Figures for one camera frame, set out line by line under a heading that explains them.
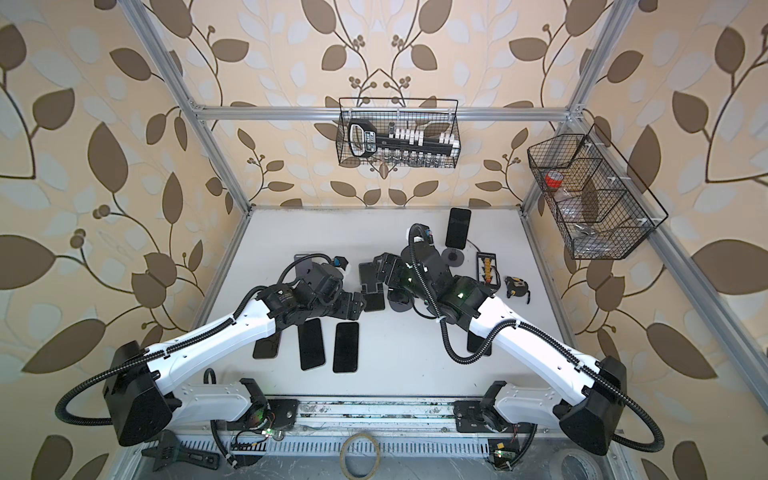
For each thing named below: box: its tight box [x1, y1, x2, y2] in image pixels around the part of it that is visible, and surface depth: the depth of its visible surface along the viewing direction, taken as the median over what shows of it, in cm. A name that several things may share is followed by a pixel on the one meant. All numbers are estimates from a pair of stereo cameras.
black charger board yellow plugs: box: [476, 252, 501, 290], surface depth 104 cm
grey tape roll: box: [551, 448, 604, 480], surface depth 68 cm
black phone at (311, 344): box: [298, 318, 326, 371], surface depth 87 cm
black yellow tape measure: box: [504, 276, 531, 305], surface depth 98 cm
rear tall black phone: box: [445, 207, 472, 250], surface depth 98 cm
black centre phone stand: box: [359, 262, 385, 312], surface depth 91 cm
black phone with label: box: [333, 322, 359, 373], surface depth 87 cm
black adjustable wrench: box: [141, 429, 221, 471], surface depth 70 cm
